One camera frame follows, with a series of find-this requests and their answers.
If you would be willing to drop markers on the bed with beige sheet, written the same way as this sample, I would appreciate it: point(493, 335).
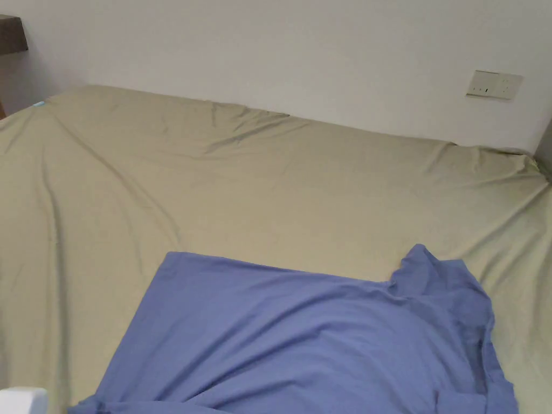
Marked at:
point(181, 172)

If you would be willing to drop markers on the blue shirt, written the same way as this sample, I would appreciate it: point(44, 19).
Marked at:
point(302, 336)

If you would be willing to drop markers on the dark wooden shelf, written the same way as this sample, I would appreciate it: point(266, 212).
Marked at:
point(10, 36)

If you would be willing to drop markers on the beige wall socket panel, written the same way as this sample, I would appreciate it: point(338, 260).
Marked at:
point(494, 85)

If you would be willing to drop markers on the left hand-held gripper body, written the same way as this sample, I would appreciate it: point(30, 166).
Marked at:
point(21, 399)

